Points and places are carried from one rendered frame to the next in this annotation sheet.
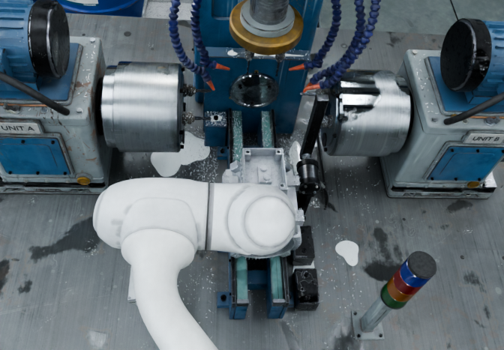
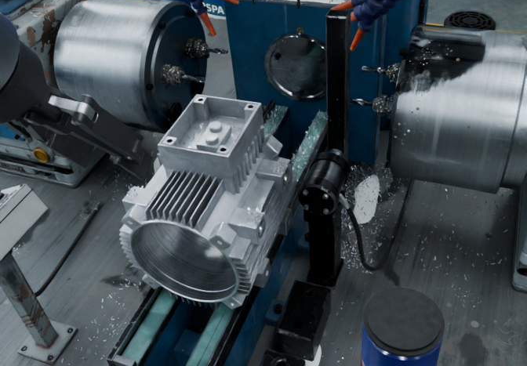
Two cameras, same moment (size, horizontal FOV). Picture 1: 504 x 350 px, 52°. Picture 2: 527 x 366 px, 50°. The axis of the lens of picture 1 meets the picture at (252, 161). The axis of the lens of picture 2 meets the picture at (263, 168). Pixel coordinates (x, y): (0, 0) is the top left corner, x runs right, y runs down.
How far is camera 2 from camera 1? 0.76 m
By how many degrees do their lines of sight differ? 27
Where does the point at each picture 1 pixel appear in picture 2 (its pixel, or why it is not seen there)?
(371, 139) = (456, 136)
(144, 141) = (99, 93)
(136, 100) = (96, 29)
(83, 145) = not seen: hidden behind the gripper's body
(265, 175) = (209, 134)
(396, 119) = (509, 100)
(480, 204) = not seen: outside the picture
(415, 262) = (386, 309)
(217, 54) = not seen: outside the picture
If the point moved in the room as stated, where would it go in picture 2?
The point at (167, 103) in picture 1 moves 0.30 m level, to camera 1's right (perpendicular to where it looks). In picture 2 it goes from (133, 37) to (287, 73)
